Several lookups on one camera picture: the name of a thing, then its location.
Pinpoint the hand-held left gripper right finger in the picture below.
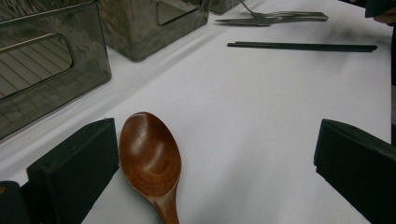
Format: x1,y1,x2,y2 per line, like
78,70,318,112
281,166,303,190
313,118,396,224

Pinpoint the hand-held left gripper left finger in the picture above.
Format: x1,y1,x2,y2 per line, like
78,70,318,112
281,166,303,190
26,117,120,224

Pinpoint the black chopstick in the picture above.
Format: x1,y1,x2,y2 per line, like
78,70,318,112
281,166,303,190
234,40,376,48
227,42,378,53

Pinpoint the brown wooden spoon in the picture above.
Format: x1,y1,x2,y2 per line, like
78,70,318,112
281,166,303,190
118,111,182,224

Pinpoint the silver fork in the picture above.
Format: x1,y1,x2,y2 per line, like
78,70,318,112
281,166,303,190
248,10,327,19

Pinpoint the smoky transparent plastic bin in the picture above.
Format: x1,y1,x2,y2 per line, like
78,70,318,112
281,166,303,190
97,0,212,63
0,0,112,142

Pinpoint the silver table knife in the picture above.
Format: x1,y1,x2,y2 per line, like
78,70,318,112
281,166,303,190
214,15,330,28

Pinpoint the white table sheet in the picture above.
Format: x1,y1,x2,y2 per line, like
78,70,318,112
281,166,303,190
0,0,394,224

